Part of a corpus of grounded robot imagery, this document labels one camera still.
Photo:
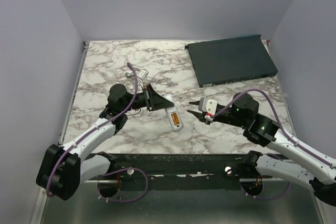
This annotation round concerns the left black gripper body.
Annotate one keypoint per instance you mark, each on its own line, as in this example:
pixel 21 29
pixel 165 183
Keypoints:
pixel 140 99

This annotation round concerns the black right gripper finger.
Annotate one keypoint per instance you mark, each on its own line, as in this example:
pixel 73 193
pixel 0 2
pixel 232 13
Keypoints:
pixel 194 102
pixel 199 115

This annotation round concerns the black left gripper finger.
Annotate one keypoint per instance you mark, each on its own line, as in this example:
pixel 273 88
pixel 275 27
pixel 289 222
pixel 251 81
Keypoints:
pixel 164 105
pixel 154 97

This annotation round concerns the orange battery mid table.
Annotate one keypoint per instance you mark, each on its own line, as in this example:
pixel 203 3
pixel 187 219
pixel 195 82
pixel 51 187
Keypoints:
pixel 175 119

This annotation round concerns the white remote control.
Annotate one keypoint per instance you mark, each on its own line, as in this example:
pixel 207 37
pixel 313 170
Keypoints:
pixel 171 110

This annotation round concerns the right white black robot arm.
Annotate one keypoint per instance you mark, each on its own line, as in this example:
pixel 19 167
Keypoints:
pixel 308 167

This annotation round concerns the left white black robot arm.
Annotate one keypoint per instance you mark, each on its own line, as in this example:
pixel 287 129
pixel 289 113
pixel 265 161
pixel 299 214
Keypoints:
pixel 64 167

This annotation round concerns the dark green flat electronics box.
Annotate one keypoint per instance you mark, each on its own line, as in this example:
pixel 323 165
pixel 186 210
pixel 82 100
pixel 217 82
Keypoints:
pixel 230 60

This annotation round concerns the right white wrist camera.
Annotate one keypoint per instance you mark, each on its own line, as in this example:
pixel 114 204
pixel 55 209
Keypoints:
pixel 208 106

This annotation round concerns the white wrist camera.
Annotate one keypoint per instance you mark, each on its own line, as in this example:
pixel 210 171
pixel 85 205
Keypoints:
pixel 141 76
pixel 208 106

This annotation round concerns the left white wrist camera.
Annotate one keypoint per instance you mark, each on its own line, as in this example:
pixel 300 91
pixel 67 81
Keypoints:
pixel 141 76

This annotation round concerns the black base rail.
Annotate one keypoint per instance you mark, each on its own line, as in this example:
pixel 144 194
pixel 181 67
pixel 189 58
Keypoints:
pixel 180 171

